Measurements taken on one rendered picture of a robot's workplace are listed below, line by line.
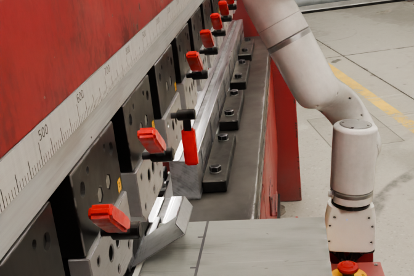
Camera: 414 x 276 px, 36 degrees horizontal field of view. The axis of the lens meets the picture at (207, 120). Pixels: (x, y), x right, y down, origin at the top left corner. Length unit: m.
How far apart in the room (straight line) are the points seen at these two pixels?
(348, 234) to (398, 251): 1.58
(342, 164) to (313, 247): 0.33
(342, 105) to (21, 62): 0.87
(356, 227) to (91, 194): 0.76
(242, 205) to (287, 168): 1.89
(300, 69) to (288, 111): 1.93
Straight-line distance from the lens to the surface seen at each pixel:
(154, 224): 1.03
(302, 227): 0.98
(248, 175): 1.47
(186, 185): 1.37
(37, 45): 0.54
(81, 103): 0.62
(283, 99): 3.09
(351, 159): 1.21
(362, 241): 1.31
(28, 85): 0.51
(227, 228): 0.99
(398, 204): 3.26
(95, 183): 0.64
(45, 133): 0.54
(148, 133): 0.74
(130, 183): 0.79
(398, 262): 2.80
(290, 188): 3.26
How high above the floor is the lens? 1.47
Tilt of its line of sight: 19 degrees down
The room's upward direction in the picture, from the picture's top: 6 degrees counter-clockwise
